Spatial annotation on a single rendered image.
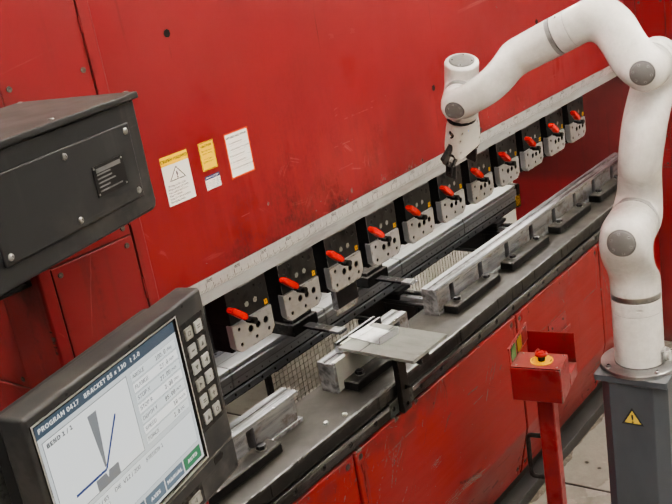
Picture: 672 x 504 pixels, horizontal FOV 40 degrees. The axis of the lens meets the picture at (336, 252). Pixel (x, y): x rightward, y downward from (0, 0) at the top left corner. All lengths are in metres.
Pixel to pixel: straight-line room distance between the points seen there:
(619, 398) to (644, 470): 0.20
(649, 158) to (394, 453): 1.17
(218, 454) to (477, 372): 1.61
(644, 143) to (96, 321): 1.25
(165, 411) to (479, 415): 1.82
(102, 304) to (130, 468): 0.42
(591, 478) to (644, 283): 1.63
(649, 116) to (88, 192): 1.29
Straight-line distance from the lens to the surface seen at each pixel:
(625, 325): 2.36
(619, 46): 2.13
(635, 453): 2.50
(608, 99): 4.53
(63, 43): 1.74
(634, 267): 2.26
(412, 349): 2.63
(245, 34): 2.34
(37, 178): 1.34
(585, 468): 3.88
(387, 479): 2.81
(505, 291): 3.27
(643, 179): 2.25
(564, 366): 2.97
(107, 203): 1.45
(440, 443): 3.02
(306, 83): 2.51
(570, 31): 2.19
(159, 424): 1.54
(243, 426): 2.46
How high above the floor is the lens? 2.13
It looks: 19 degrees down
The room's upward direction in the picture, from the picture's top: 10 degrees counter-clockwise
